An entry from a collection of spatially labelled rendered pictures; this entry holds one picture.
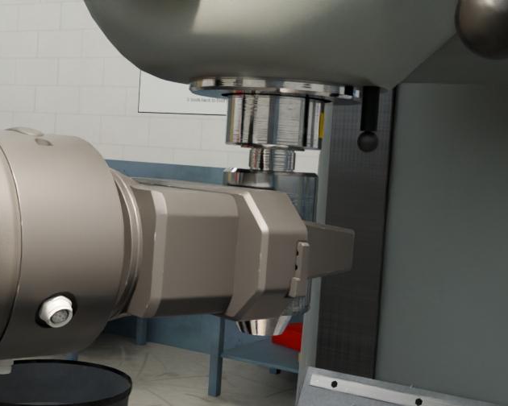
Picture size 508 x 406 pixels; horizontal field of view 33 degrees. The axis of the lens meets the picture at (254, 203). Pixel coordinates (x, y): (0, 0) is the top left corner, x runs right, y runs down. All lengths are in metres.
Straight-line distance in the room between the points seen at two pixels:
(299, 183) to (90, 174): 0.12
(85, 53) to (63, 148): 5.91
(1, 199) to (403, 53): 0.19
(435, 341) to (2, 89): 6.15
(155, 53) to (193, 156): 5.22
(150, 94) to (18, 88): 1.24
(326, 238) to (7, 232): 0.17
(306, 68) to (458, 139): 0.43
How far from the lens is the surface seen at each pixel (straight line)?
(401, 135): 0.79
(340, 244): 0.41
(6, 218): 0.30
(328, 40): 0.35
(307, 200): 0.41
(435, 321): 0.79
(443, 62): 0.54
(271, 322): 0.42
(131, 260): 0.34
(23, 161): 0.31
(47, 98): 6.46
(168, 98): 5.73
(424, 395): 0.80
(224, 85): 0.39
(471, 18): 0.30
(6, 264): 0.30
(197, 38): 0.35
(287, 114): 0.40
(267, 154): 0.41
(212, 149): 5.51
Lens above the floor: 1.27
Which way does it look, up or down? 3 degrees down
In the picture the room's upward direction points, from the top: 4 degrees clockwise
